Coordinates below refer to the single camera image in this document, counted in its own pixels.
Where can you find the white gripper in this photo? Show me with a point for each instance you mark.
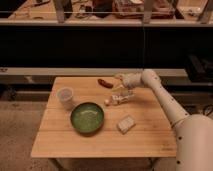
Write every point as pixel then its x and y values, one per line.
pixel 130 81

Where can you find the white sponge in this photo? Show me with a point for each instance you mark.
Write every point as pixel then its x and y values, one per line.
pixel 125 124

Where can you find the white plastic bottle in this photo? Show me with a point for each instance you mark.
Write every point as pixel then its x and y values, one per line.
pixel 119 98

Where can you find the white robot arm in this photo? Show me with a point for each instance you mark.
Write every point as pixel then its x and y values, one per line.
pixel 193 133

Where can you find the clear plastic cup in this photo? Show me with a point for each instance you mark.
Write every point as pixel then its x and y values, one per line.
pixel 65 97

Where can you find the green bowl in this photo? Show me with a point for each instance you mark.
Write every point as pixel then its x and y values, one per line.
pixel 87 117

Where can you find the wooden table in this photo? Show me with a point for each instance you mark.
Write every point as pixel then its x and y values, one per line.
pixel 150 137

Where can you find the long metal shelf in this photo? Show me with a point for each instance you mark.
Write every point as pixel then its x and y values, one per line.
pixel 108 13

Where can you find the red chili pepper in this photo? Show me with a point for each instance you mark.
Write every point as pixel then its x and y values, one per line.
pixel 105 84

